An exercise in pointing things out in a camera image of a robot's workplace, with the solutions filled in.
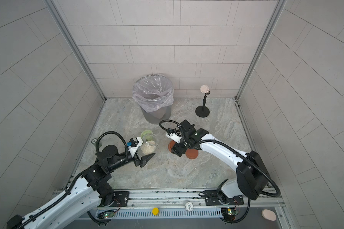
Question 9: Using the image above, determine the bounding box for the black left corrugated cable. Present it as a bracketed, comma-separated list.
[15, 131, 130, 229]

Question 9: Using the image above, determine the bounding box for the clear plastic bin liner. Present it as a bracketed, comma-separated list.
[132, 73, 174, 113]

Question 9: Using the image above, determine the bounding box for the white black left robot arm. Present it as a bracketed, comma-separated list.
[6, 145, 155, 229]

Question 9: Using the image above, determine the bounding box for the small green can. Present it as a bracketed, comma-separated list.
[91, 138, 97, 145]

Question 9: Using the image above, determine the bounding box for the pink round pad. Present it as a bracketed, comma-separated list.
[261, 209, 277, 221]

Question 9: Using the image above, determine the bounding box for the right circuit board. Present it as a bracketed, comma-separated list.
[221, 208, 240, 223]

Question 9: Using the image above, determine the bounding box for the left circuit board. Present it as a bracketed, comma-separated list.
[97, 210, 117, 220]

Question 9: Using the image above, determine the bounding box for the black microphone stand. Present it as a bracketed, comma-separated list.
[196, 94, 210, 118]

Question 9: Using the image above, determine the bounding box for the green lidded rice jar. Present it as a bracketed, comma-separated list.
[140, 130, 153, 138]

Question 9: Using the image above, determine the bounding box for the aluminium rail frame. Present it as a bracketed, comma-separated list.
[37, 187, 293, 229]

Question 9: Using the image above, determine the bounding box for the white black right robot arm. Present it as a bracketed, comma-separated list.
[164, 120, 269, 204]

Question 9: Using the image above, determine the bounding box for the red lidded rice jar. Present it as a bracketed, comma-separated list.
[141, 133, 159, 156]

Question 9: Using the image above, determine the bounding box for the metal mesh waste bin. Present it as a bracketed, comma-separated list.
[142, 106, 171, 124]

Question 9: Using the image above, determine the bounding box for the yellow round button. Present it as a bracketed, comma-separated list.
[152, 208, 160, 216]

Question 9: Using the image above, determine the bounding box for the aluminium corner profile right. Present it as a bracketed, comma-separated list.
[236, 0, 286, 101]

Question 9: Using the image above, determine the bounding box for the black corrugated cable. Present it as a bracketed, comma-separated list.
[15, 131, 130, 229]
[159, 119, 282, 198]

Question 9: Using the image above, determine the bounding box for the black right corrugated cable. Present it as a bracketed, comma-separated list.
[159, 119, 282, 198]

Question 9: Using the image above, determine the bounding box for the aluminium corner profile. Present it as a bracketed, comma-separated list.
[236, 0, 286, 101]
[44, 0, 107, 102]

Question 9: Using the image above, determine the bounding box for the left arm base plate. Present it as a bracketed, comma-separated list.
[100, 191, 130, 208]

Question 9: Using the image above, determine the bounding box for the aluminium corner profile left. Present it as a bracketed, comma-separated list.
[44, 0, 107, 102]

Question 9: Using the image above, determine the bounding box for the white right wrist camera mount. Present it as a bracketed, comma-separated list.
[165, 131, 182, 144]

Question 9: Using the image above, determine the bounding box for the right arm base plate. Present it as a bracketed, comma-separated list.
[198, 190, 244, 206]

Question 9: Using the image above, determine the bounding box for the circuit board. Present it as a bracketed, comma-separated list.
[97, 210, 117, 220]
[221, 208, 240, 223]

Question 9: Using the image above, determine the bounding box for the red jar lid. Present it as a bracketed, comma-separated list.
[185, 149, 199, 160]
[168, 140, 176, 154]

